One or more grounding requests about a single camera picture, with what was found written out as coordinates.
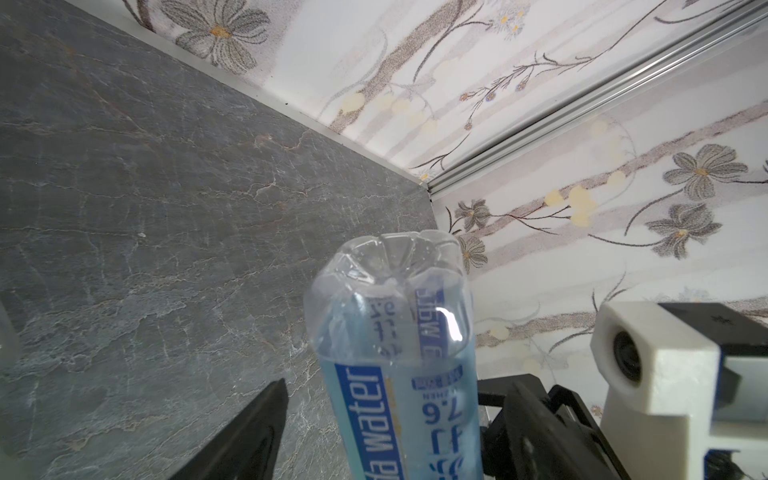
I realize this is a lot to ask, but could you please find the square clear blue cap bottle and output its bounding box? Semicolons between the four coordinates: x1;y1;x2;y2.
304;230;483;479

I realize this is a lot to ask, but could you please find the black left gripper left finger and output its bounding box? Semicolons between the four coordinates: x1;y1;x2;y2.
171;379;289;480

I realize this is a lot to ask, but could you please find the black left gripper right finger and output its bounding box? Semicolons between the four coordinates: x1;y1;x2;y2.
504;419;629;479

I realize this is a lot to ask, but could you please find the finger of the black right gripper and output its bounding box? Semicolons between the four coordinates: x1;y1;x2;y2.
478;374;600;444

